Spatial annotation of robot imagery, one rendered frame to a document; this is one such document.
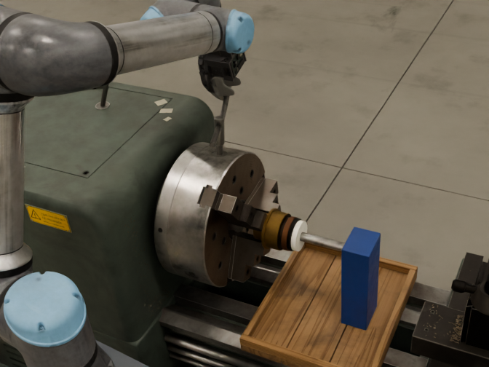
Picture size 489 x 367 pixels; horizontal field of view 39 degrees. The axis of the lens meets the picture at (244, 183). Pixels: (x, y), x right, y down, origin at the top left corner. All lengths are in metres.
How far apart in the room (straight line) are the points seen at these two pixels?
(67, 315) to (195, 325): 0.60
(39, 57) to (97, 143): 0.62
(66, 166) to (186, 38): 0.50
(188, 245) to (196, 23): 0.49
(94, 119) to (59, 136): 0.09
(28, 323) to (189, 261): 0.49
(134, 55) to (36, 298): 0.40
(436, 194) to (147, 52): 2.47
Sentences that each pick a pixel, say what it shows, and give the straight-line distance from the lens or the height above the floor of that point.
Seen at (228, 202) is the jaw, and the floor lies 1.19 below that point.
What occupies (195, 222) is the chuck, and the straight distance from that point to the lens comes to 1.43.
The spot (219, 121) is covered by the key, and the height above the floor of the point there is 1.32.
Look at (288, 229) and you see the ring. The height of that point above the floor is 1.11.
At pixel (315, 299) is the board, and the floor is 0.89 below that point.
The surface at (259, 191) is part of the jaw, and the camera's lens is 1.59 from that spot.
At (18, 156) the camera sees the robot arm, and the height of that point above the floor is 1.50.
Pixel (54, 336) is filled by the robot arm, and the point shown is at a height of 1.29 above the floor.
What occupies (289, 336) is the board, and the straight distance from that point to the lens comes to 1.56.
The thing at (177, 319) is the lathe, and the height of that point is 0.86.
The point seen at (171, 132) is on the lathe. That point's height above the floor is 1.25.
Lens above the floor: 2.08
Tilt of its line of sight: 37 degrees down
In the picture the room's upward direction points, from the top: 6 degrees counter-clockwise
